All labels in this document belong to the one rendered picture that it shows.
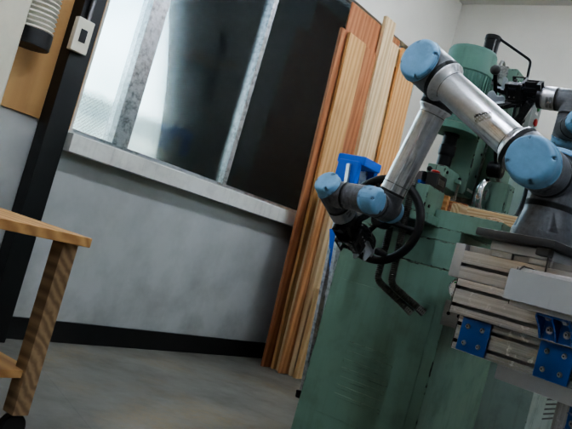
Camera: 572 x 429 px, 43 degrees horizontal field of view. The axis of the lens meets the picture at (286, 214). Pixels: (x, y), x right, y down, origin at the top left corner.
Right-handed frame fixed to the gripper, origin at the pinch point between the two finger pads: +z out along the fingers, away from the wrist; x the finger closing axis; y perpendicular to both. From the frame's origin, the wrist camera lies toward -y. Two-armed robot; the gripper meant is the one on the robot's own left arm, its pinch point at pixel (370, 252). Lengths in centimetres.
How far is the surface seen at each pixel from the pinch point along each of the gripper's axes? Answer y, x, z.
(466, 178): -55, 2, 26
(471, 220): -27.8, 18.6, 13.3
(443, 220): -26.4, 9.5, 13.4
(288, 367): -7, -111, 143
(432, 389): 18, 16, 45
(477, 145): -67, 3, 20
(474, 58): -82, 3, -7
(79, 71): -23, -127, -49
